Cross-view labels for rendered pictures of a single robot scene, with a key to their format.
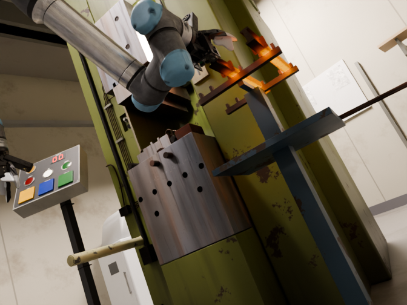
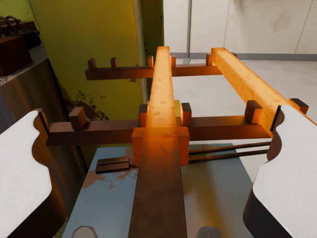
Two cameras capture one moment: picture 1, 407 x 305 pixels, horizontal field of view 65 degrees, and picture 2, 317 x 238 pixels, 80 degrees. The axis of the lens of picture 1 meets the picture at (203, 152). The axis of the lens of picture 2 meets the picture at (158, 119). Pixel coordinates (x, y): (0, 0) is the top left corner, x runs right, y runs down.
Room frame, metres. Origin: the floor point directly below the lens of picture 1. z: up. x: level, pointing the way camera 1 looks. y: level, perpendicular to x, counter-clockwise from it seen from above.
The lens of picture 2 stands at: (0.80, -0.12, 1.05)
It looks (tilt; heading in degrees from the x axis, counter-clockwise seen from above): 32 degrees down; 335
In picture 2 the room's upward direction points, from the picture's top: 3 degrees counter-clockwise
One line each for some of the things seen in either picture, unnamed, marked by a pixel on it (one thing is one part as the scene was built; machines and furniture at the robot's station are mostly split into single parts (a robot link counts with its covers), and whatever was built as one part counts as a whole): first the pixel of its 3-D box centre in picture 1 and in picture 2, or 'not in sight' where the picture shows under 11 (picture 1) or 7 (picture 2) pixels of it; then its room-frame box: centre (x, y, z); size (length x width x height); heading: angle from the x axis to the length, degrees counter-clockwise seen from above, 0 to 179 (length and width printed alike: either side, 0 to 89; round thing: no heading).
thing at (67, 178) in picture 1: (66, 179); not in sight; (1.44, 0.65, 1.01); 0.07 x 0.05 x 0.07; 90
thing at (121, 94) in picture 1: (154, 95); not in sight; (1.60, 0.12, 1.32); 0.42 x 0.20 x 0.10; 156
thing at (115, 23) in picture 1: (145, 54); not in sight; (1.58, 0.08, 1.56); 0.42 x 0.39 x 0.40; 156
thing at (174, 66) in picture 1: (169, 63); not in sight; (0.65, -0.01, 0.87); 0.11 x 0.08 x 0.11; 38
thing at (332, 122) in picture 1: (281, 147); (166, 190); (1.05, -0.25, 0.67); 0.40 x 0.30 x 0.02; 63
